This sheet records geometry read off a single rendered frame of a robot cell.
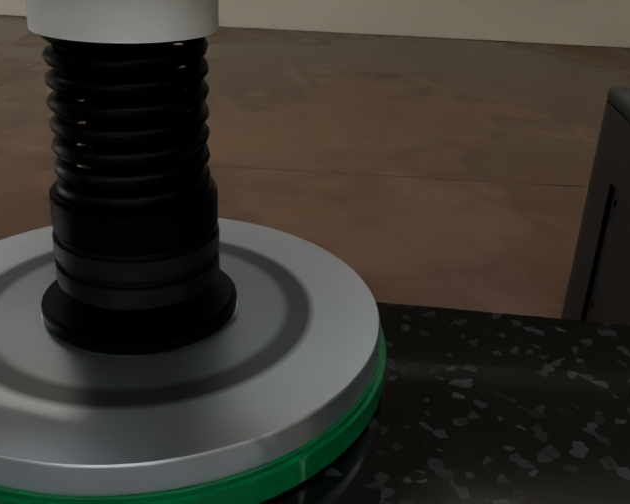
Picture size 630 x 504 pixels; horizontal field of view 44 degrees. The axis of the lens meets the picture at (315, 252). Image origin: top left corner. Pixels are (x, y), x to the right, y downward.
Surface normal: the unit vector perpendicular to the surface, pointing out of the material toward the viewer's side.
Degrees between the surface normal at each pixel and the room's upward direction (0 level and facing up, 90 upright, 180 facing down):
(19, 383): 0
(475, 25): 90
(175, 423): 0
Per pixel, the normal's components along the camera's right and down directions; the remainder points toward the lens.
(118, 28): 0.19, 0.43
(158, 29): 0.55, 0.38
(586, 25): -0.04, 0.43
